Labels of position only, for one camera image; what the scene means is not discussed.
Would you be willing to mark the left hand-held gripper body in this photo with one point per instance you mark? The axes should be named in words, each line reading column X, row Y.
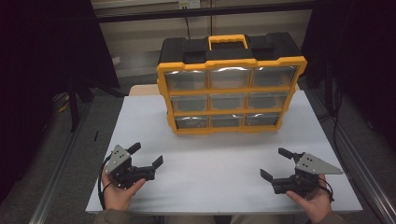
column 120, row 160

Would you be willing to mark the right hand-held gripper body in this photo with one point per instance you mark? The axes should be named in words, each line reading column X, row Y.
column 314, row 163

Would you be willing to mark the clear plastic organizer drawer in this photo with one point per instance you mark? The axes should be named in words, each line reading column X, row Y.
column 191, row 122
column 189, row 103

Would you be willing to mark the yellow black drawer organizer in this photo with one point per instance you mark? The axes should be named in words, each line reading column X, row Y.
column 193, row 46

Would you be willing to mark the person's left hand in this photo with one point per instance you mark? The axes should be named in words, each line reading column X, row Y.
column 118, row 199

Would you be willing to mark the person's right hand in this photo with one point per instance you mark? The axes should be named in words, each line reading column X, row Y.
column 316, row 205

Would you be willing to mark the wooden table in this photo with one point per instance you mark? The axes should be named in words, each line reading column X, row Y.
column 143, row 90

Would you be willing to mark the dark metal stand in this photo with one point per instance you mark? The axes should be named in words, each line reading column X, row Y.
column 73, row 109

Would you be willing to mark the small white floor object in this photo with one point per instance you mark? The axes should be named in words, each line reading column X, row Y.
column 116, row 60

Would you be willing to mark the grid of clear bins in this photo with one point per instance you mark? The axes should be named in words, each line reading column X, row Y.
column 230, row 77

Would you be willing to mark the black curtain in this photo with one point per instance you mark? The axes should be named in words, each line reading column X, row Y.
column 364, row 56
column 37, row 62

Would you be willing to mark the black horizontal bar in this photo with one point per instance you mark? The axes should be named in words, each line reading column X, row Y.
column 199, row 12

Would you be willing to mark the aluminium floor rail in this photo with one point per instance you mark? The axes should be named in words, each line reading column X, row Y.
column 57, row 174
column 367, row 174

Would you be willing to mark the white wall outlet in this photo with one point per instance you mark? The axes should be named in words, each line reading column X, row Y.
column 190, row 3

